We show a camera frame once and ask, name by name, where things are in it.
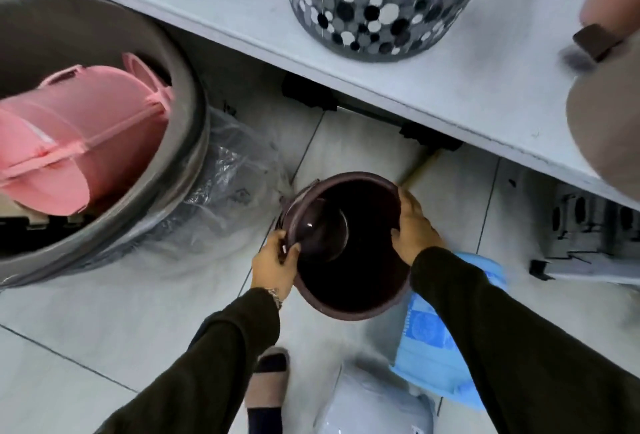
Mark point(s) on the black plastic crate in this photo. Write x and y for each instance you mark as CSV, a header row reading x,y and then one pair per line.
x,y
40,234

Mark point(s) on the person's left forearm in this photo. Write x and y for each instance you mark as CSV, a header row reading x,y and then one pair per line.
x,y
210,368

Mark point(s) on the pink plastic bucket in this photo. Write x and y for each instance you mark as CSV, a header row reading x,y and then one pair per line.
x,y
85,149

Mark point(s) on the clear plastic wrap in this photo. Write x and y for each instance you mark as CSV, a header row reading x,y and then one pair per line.
x,y
235,184

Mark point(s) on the white shelf board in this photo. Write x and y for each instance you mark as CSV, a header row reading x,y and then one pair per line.
x,y
500,79

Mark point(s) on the black shelf bracket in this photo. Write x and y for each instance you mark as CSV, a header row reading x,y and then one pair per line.
x,y
310,93
430,136

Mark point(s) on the light blue plastic bin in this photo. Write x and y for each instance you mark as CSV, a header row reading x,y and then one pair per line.
x,y
435,343

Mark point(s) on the large grey plastic tub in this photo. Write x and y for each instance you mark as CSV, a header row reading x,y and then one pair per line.
x,y
165,99

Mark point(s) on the person's left thumb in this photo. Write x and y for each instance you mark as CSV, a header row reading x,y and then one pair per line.
x,y
293,254

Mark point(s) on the person's left hand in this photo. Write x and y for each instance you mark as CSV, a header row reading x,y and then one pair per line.
x,y
272,266

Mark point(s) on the dark brown plastic bucket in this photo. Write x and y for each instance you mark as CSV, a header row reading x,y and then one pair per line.
x,y
357,279

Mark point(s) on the person's right thumb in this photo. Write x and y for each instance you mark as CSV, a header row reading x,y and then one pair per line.
x,y
397,239

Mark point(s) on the dark brown round lid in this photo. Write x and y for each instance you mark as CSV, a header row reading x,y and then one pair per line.
x,y
322,231

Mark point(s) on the person's right hand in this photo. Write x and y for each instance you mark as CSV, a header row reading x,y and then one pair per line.
x,y
415,234

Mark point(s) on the pale grey plastic bin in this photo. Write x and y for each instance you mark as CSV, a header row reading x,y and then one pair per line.
x,y
372,406

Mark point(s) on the person's right forearm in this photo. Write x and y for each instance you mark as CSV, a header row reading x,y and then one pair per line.
x,y
520,353

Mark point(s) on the person's beige and black shoe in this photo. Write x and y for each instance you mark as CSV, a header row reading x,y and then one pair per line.
x,y
269,388

